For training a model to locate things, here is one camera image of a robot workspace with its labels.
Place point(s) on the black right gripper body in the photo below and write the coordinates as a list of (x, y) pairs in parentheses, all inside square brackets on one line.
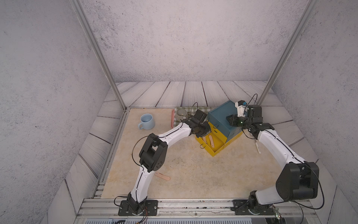
[(233, 120)]

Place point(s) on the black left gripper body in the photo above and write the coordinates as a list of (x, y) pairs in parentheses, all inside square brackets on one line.
[(203, 129)]

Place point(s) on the teal drawer cabinet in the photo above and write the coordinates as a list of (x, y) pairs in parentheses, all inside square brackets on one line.
[(218, 116)]

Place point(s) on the pink fruit knife front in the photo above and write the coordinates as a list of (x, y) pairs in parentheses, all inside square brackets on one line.
[(162, 176)]

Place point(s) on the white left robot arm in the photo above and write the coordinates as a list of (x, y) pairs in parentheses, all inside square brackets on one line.
[(153, 153)]

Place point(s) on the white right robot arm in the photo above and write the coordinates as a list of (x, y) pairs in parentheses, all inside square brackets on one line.
[(298, 180)]

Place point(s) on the green checkered cloth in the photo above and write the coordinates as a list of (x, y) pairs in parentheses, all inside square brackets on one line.
[(191, 110)]

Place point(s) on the pink plastic tray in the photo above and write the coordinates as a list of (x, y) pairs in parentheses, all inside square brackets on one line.
[(173, 118)]

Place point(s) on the light blue ceramic mug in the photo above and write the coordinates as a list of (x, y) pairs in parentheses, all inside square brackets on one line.
[(147, 122)]

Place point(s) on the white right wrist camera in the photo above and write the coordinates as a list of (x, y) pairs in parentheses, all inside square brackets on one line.
[(241, 108)]

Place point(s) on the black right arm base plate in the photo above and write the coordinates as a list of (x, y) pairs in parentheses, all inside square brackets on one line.
[(244, 207)]

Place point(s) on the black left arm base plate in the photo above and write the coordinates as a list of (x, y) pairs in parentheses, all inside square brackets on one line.
[(130, 207)]

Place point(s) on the grey aluminium corner post right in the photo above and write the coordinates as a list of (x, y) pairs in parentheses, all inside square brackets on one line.
[(302, 23)]

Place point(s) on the grey aluminium corner post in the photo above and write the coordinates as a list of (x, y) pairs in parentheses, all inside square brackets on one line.
[(302, 23), (97, 51)]

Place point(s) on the aluminium front rail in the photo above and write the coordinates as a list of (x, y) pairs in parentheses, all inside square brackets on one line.
[(195, 211)]

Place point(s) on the grey aluminium corner post left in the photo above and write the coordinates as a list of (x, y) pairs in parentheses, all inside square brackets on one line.
[(97, 51)]

